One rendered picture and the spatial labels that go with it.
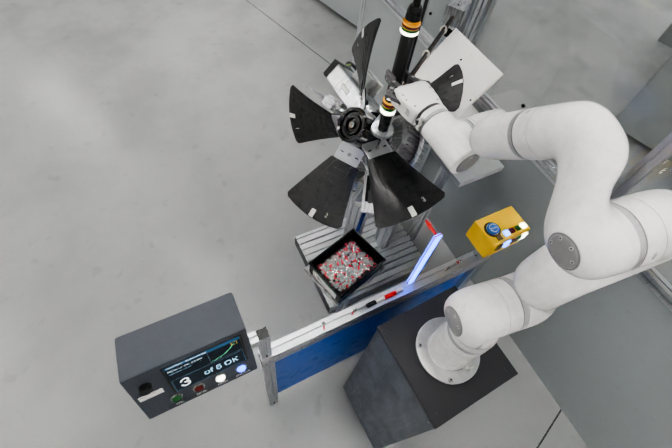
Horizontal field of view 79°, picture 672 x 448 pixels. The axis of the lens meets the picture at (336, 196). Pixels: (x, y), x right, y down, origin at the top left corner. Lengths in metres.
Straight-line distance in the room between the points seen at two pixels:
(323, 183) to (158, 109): 2.03
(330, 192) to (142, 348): 0.76
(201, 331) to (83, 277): 1.68
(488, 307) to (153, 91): 2.91
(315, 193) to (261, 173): 1.34
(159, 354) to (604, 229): 0.83
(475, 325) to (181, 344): 0.61
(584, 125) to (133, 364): 0.92
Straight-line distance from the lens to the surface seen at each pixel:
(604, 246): 0.62
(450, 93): 1.24
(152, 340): 1.00
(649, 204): 0.70
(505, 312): 0.95
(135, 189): 2.81
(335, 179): 1.41
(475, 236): 1.44
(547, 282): 0.79
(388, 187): 1.26
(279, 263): 2.40
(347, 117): 1.36
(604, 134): 0.68
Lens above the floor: 2.16
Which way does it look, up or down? 55 degrees down
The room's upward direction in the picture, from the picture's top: 10 degrees clockwise
